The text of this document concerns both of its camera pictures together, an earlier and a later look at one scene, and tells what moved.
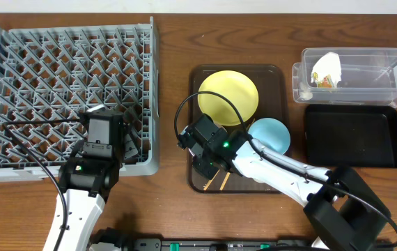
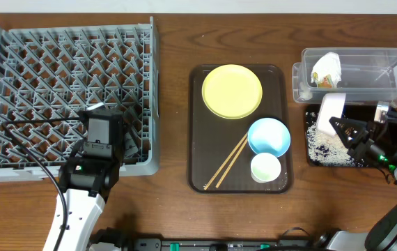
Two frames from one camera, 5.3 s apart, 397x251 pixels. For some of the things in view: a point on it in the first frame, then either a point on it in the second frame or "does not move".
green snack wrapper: [327, 82] does not move
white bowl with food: [191, 152] to [331, 107]
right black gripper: [203, 164] to [355, 140]
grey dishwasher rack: [32, 84] does not move
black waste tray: [354, 136] does not move
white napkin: [328, 64] does not move
